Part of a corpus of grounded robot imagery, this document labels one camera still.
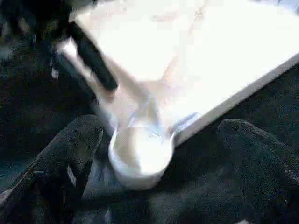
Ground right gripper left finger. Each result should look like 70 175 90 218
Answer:
0 114 104 224

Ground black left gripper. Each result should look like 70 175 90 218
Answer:
0 0 119 101

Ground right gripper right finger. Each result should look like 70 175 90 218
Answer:
217 119 299 224

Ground white plastic table top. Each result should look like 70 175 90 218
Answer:
55 0 299 190

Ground black plastic mat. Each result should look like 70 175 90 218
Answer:
0 42 299 224

